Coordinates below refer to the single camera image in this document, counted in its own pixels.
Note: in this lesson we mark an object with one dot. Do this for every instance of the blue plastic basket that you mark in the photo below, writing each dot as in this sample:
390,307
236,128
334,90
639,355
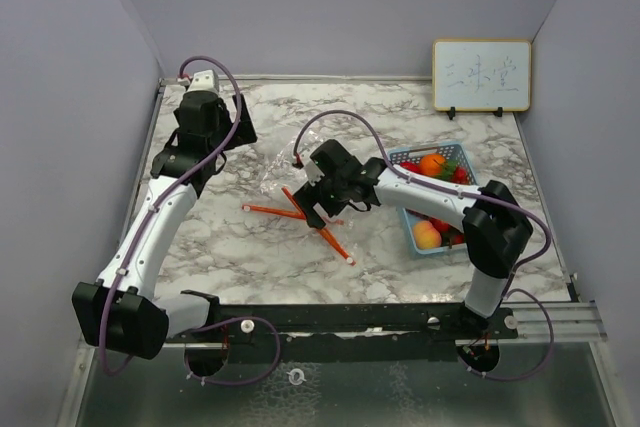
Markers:
453,151

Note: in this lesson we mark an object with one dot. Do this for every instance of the clear bag orange zipper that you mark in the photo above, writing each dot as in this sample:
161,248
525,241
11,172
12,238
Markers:
281,176

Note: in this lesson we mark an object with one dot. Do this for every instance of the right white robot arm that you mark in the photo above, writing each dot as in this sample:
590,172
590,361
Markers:
495,228

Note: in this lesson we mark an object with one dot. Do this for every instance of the orange fruit with leaves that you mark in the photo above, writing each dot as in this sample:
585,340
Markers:
437,166

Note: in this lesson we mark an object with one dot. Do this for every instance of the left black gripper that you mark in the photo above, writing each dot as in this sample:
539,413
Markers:
243,133

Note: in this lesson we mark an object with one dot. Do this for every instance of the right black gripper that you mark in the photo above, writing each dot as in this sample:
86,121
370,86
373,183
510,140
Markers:
308,196

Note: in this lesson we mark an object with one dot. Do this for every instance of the yellow pink peach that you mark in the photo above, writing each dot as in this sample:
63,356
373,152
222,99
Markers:
426,236

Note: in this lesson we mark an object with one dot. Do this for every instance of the small framed whiteboard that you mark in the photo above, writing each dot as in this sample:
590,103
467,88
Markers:
481,75

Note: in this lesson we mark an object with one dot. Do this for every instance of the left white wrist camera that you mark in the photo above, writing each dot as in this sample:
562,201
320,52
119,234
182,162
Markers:
202,81

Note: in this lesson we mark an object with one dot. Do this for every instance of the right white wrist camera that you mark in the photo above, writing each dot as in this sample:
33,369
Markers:
312,171

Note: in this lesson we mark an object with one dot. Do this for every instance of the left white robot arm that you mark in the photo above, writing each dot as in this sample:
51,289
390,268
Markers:
116,312

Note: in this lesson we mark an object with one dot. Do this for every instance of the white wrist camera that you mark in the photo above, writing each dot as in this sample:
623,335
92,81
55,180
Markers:
202,81
312,171

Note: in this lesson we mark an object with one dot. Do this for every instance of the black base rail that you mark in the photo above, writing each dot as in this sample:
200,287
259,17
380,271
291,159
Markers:
331,333

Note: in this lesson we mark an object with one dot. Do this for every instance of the red apple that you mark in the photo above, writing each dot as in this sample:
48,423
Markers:
411,167

